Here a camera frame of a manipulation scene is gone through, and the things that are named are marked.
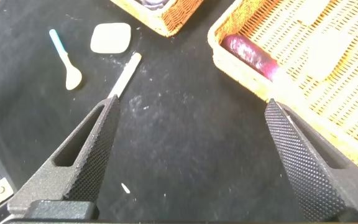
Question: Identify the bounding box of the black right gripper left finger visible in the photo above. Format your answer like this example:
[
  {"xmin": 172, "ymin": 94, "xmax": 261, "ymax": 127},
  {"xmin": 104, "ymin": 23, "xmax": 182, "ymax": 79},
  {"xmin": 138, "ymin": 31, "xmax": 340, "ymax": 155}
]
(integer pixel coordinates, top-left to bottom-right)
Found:
[{"xmin": 7, "ymin": 94, "xmax": 121, "ymax": 218}]

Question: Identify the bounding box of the grey cloth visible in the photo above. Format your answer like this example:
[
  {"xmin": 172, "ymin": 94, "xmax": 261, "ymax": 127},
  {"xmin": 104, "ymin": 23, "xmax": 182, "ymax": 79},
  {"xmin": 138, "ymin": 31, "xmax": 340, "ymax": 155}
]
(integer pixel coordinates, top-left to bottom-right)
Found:
[{"xmin": 134, "ymin": 0, "xmax": 171, "ymax": 11}]

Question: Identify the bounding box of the white soap bar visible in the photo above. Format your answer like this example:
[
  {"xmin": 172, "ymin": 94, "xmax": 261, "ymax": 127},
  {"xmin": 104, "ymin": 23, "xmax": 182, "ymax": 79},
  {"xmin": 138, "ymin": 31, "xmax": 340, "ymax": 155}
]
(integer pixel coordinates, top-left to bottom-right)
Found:
[{"xmin": 89, "ymin": 22, "xmax": 132, "ymax": 55}]

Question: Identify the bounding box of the white marker pen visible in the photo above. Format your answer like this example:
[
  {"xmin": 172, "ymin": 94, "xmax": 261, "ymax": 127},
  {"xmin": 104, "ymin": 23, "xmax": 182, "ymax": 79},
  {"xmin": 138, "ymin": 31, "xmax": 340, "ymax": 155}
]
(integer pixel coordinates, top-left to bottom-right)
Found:
[{"xmin": 107, "ymin": 52, "xmax": 143, "ymax": 100}]

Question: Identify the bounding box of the purple eggplant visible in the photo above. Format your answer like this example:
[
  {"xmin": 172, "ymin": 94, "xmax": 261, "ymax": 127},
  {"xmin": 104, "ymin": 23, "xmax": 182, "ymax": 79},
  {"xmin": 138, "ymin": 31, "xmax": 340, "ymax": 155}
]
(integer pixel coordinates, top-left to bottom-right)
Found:
[{"xmin": 220, "ymin": 33, "xmax": 281, "ymax": 83}]

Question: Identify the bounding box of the woven wicker basket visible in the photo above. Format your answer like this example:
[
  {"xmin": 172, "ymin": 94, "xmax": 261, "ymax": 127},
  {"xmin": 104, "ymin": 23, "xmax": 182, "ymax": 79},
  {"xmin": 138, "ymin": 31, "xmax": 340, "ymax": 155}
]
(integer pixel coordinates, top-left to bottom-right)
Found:
[
  {"xmin": 206, "ymin": 0, "xmax": 358, "ymax": 184},
  {"xmin": 109, "ymin": 0, "xmax": 205, "ymax": 38}
]

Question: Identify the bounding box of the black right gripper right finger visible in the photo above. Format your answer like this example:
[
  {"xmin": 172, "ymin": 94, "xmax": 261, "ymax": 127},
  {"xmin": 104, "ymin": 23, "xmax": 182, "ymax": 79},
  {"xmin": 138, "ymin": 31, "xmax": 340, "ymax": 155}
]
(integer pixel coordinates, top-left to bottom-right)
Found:
[{"xmin": 264, "ymin": 98, "xmax": 358, "ymax": 223}]

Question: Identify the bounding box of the cream spoon with blue handle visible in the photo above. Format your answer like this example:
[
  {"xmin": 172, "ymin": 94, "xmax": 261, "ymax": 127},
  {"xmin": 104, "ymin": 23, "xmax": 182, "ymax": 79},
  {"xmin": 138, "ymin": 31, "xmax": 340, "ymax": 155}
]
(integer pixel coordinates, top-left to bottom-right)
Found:
[{"xmin": 48, "ymin": 29, "xmax": 83, "ymax": 91}]

